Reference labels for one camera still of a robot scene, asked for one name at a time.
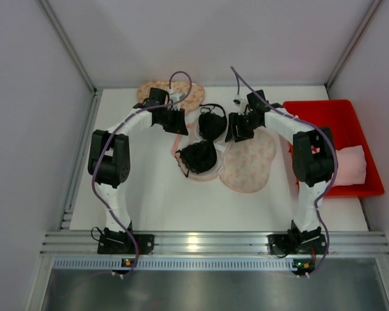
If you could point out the black lace bra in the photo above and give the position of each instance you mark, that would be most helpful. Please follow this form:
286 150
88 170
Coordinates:
201 156

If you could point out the red plastic tray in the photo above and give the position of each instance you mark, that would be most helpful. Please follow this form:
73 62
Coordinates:
342 120

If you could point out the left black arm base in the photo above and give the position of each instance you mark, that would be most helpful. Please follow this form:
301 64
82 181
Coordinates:
120 243

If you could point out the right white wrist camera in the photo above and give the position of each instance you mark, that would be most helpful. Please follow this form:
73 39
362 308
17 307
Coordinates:
240 101

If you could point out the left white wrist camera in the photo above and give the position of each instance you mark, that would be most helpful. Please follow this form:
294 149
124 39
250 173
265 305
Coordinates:
176 97

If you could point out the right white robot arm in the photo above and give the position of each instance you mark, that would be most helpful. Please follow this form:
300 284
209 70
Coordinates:
314 160

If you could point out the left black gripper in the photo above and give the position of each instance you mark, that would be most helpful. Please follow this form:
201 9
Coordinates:
170 117

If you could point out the pink folded cloth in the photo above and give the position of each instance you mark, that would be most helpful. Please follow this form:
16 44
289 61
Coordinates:
351 166

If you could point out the floral mesh laundry bag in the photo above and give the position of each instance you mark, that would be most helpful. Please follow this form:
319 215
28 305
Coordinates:
243 166

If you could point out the slotted grey cable duct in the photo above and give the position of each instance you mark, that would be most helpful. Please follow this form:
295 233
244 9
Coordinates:
182 264

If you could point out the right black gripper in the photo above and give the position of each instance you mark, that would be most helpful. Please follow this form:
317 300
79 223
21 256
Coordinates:
243 121

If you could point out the aluminium mounting rail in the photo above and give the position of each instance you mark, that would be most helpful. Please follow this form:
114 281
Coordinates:
351 244

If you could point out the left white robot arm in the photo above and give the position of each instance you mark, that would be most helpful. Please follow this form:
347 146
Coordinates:
109 155

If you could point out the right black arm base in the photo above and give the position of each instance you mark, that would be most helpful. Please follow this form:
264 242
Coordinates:
297 243

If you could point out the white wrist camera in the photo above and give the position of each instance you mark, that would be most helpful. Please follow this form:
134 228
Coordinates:
176 97
240 101

